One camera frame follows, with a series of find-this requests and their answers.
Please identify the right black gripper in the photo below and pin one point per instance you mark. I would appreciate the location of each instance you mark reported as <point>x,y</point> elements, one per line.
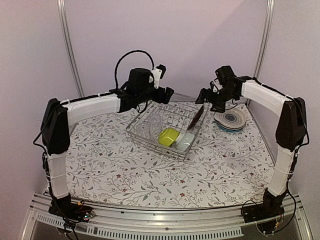
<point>220,108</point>

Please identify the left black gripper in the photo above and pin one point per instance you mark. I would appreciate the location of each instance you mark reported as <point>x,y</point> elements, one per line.
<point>167,95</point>

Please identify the pale green flower plate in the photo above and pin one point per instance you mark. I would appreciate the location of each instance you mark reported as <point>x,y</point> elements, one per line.
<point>225,123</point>

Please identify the white ribbed plate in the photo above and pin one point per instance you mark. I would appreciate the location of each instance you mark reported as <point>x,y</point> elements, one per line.
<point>231,118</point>

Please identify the blue polka dot plate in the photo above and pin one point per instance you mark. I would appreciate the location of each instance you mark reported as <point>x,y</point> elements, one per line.
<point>229,129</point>

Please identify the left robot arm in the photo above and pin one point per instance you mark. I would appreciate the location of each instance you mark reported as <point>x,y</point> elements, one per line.
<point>142,86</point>

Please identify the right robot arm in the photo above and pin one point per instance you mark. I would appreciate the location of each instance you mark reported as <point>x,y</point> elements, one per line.
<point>291,132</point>

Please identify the dark red black plate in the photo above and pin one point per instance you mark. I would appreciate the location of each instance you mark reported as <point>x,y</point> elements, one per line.
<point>196,118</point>

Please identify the clear glass rear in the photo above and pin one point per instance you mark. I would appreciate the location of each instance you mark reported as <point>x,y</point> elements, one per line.
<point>155,122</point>

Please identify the clear glass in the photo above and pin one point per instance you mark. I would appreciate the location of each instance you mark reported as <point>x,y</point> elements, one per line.
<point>143,130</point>
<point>155,122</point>

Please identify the yellow green bowl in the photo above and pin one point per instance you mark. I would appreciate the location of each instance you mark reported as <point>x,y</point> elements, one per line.
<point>168,136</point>

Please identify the clear glass front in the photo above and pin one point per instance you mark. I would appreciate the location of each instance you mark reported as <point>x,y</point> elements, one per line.
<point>143,130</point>

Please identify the white grey patterned bowl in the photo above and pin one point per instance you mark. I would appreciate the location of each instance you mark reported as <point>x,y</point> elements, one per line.
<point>184,140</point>

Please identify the floral table mat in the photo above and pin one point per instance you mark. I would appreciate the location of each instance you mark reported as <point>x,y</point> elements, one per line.
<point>104,164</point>

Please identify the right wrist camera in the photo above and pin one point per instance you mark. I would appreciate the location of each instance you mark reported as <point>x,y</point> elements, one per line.
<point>213,86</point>

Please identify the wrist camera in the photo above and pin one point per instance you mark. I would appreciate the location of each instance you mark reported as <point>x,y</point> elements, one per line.
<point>157,74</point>
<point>213,86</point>

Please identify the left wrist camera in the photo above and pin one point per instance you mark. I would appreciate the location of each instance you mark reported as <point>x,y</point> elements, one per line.
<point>157,74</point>

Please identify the wire dish rack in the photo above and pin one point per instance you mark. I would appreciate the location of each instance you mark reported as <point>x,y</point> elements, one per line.
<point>177,115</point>

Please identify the right aluminium frame post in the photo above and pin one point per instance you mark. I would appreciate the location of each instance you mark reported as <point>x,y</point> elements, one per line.
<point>265,37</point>

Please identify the aluminium frame post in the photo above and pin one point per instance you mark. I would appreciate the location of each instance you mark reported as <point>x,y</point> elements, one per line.
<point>61,6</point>
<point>265,37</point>

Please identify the aluminium front rail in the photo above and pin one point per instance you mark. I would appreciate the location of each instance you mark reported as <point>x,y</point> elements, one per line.
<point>116,222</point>

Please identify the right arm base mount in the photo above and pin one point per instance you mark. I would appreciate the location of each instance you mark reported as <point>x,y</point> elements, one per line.
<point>267,220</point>

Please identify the left aluminium frame post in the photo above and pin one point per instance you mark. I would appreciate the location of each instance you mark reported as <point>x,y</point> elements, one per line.
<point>61,6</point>

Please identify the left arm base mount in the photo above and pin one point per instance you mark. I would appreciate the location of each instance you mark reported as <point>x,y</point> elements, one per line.
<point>72,212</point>

